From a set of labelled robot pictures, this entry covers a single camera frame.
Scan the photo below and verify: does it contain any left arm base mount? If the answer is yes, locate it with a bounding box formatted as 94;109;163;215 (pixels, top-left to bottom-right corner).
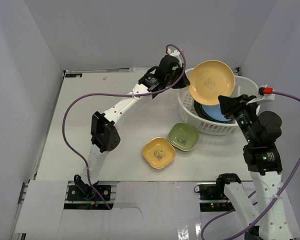
63;184;114;210

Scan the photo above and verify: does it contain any square green panda dish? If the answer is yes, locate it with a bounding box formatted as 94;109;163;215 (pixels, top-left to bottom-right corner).
167;122;200;152

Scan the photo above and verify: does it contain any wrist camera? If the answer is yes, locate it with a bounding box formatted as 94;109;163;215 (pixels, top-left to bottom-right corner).
165;48;184;67
246;84;276;105

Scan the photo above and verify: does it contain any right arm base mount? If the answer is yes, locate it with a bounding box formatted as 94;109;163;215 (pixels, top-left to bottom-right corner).
193;182;234;213

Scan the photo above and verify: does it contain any round blue plate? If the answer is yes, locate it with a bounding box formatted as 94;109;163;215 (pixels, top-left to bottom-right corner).
200;104;232;123

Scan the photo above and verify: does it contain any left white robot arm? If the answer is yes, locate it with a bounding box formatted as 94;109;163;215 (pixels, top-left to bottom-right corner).
74;51;190;200

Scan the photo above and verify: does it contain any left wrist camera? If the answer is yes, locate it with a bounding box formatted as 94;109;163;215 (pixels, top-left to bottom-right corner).
165;48;184;67

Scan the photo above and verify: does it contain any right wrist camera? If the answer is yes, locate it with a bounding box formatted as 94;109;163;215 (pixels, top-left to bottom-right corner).
246;84;276;105

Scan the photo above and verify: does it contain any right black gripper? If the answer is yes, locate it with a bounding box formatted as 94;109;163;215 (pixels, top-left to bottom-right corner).
217;94;260;144

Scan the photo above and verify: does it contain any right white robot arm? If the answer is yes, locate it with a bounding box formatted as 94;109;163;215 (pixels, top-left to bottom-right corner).
218;94;293;240

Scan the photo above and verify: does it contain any dark red rimmed plate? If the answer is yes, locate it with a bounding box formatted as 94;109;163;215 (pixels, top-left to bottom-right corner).
193;100;234;124

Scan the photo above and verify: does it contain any round yellow plate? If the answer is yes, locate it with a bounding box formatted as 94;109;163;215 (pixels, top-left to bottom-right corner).
188;60;236;106

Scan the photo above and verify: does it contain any square yellow panda dish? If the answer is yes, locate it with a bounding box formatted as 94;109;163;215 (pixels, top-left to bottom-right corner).
142;137;176;169

